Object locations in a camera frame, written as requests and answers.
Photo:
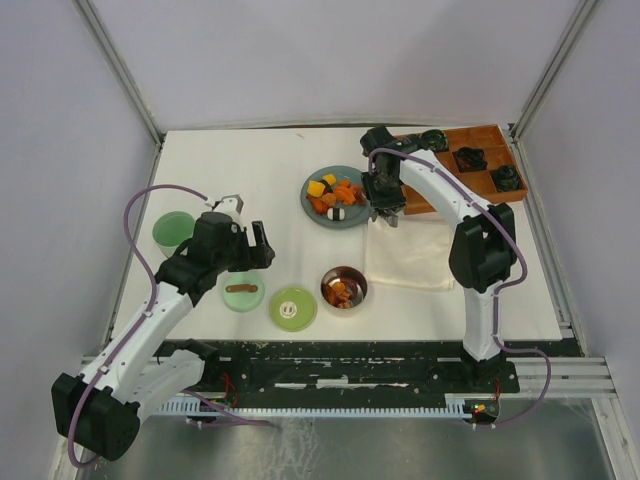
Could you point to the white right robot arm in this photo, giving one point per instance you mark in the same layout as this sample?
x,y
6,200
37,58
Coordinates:
x,y
483,248

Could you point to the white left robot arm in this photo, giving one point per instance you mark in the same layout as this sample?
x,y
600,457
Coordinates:
x,y
103,407

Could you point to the salmon slice pieces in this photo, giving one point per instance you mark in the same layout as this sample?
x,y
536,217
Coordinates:
x,y
349,195

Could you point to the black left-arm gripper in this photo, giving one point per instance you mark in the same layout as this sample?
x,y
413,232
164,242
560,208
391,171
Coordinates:
x,y
254,257

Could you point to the aluminium frame post left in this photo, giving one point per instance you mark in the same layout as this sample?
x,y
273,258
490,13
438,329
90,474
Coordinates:
x,y
116,63

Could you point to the white folded cloth napkin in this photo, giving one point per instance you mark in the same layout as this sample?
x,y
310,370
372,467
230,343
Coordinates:
x,y
414,254

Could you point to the dark rolled item right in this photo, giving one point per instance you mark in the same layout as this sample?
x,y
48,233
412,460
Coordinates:
x,y
506,179

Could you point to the dark rolled item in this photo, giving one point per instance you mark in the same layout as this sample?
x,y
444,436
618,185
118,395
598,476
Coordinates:
x,y
434,140
506,179
470,159

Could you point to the wooden compartment tray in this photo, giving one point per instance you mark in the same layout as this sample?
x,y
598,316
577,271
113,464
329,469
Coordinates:
x,y
491,140

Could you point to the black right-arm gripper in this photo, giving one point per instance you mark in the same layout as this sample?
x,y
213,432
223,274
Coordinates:
x,y
396,201

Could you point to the lime green round lid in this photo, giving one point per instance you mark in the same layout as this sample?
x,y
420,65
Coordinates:
x,y
292,309

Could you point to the beige minced fish mound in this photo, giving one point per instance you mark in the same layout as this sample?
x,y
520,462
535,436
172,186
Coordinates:
x,y
329,199

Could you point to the dark rolled item middle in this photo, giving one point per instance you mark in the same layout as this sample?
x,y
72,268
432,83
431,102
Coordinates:
x,y
470,159

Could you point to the aluminium frame post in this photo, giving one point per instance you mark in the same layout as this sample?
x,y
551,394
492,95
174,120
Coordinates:
x,y
116,63
574,30

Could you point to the mint lid with brown handle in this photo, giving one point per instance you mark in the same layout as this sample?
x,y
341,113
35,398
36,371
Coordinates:
x,y
243,291

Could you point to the mint green cup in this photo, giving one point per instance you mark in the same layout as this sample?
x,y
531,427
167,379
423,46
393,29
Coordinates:
x,y
172,229

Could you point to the beige steel lunch bowl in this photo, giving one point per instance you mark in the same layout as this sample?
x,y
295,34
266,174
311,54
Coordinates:
x,y
350,276

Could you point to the rice ball with seaweed band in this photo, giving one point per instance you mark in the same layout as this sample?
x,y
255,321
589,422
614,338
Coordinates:
x,y
336,214

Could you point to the steel serving tongs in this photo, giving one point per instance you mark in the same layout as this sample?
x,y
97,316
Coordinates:
x,y
376,208

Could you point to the dark rolled item far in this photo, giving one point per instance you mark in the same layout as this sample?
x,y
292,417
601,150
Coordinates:
x,y
434,140

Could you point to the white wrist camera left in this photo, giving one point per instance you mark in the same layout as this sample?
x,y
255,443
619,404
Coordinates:
x,y
230,205

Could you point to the blue-grey ceramic plate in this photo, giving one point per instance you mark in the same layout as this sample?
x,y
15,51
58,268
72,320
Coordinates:
x,y
355,214

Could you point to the white cable duct strip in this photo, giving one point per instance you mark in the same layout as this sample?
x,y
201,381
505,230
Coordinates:
x,y
361,402

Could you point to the aluminium frame post right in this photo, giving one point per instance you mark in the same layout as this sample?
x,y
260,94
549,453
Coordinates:
x,y
574,30

